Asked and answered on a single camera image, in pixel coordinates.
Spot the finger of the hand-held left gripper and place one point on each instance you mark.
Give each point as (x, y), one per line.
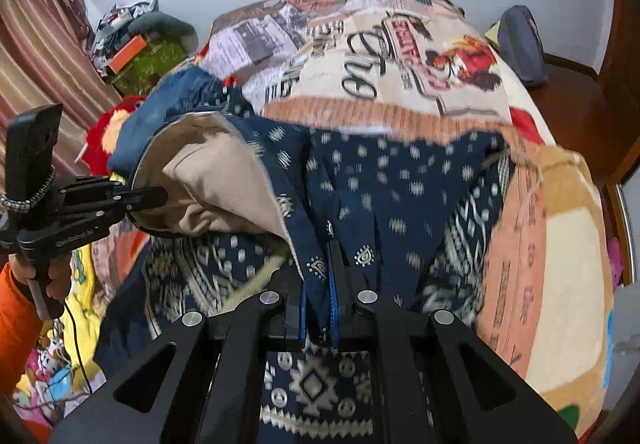
(125, 192)
(120, 210)

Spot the yellow-green bag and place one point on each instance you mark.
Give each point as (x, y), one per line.
(494, 32)

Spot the red plush toy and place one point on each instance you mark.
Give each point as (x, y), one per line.
(97, 143)

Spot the yellow cartoon bedsheet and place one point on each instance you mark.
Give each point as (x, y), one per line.
(85, 284)

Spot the grey-green cushion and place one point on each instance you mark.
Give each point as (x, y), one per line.
(165, 23)

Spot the green patterned cloth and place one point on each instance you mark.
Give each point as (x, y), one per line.
(150, 68)

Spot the orange box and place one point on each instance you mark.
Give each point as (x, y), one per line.
(127, 53)

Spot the navy patterned hooded jacket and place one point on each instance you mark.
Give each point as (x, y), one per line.
(350, 173)

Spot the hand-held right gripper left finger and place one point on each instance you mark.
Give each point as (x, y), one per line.
(300, 309)

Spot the pile of clutter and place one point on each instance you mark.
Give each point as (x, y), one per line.
(117, 23)

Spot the printed blanket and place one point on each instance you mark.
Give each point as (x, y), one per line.
(400, 73)

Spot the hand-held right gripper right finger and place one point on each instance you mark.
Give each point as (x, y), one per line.
(336, 304)

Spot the grey backpack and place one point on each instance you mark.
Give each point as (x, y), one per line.
(522, 46)

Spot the striped brown curtain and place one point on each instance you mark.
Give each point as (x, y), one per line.
(40, 48)

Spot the person's left hand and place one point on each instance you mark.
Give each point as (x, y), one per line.
(62, 279)

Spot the wooden door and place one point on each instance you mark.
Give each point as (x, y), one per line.
(622, 73)

